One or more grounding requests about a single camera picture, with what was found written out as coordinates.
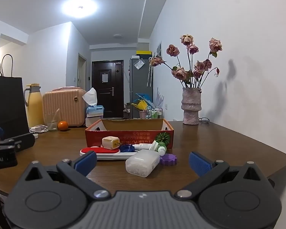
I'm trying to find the brown cardboard carton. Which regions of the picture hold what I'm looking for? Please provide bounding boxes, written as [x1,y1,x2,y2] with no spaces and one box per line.
[123,102,134,119]

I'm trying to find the clear glass cup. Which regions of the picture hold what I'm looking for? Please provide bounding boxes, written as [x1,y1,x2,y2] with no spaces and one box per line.
[45,113,59,131]

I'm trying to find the folded umbrella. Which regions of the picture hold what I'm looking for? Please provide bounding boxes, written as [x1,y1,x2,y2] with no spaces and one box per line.
[146,58,153,87]

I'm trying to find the black paper bag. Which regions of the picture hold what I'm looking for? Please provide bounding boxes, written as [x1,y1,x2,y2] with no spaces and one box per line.
[0,54,30,142]

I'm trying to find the white charger with cable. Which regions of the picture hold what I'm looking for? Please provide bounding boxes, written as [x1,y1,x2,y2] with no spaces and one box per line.
[29,125,49,133]

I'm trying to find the yellow and black box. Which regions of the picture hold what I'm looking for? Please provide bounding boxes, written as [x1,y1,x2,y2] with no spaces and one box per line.
[136,50,152,59]

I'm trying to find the wire rack with bottles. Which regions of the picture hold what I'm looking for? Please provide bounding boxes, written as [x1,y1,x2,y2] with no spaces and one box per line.
[145,108,163,120]

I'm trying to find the red and white round lid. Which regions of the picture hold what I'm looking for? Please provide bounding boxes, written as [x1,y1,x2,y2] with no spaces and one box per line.
[80,146,121,158]

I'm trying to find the beige plug adapter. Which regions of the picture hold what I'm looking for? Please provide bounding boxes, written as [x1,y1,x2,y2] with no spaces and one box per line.
[102,136,121,150]

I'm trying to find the yellow thermos jug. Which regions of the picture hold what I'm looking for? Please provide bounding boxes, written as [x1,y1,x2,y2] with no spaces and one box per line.
[24,83,44,127]

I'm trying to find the translucent plastic box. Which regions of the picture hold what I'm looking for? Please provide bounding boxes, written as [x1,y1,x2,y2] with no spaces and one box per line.
[125,148,161,178]

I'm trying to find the clear drinking straw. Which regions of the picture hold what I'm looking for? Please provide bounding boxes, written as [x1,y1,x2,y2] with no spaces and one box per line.
[50,108,60,124]

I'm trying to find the orange cardboard box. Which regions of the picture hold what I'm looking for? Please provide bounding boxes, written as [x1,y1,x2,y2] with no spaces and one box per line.
[85,119,174,151]

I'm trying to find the dark brown door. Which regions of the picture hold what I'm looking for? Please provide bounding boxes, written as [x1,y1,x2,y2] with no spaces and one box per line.
[92,60,124,118]

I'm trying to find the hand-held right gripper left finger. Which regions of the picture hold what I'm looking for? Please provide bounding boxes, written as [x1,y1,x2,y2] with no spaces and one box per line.
[24,151,111,200]

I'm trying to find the bright ceiling light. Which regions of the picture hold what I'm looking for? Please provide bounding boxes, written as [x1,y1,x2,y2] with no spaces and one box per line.
[62,0,97,18]

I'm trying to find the yellow watering can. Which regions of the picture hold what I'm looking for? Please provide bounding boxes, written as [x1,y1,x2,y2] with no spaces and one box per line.
[132,100,147,110]

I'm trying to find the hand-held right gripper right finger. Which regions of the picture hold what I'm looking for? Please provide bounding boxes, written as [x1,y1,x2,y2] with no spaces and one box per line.
[176,151,268,199]

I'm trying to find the grey refrigerator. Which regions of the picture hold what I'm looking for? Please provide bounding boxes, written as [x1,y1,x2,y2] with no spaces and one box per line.
[129,57,153,119]

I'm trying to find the white tube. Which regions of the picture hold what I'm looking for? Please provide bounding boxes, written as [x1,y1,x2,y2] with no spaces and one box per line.
[133,143,153,151]

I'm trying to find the pink ribbed suitcase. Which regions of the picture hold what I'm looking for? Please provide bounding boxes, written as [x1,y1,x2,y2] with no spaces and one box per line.
[42,87,87,127]

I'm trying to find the purple ribbed lid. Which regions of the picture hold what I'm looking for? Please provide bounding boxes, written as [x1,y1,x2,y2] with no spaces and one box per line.
[160,154,177,166]

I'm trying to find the white round disc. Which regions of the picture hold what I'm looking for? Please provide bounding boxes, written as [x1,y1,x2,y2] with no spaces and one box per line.
[95,151,139,161]

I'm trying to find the bunch of dried pink roses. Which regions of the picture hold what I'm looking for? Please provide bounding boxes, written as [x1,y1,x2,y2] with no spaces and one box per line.
[150,35,223,89]

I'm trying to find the light side door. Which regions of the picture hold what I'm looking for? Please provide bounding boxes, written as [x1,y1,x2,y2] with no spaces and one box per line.
[77,53,87,90]

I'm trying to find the blue tissue box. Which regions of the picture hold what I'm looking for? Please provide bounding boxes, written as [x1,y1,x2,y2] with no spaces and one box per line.
[82,88,104,118]

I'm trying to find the pink stone vase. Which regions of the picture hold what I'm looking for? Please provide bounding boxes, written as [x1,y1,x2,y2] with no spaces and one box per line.
[181,87,202,125]

